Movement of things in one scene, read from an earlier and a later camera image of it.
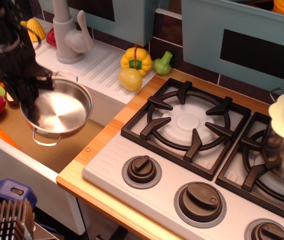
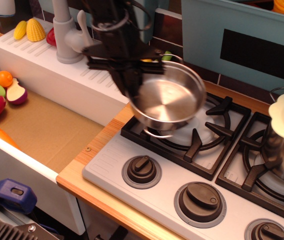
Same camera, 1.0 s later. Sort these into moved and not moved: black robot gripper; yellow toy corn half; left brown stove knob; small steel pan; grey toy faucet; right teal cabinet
Moved: black robot gripper; small steel pan
Not moved: left brown stove knob; yellow toy corn half; right teal cabinet; grey toy faucet
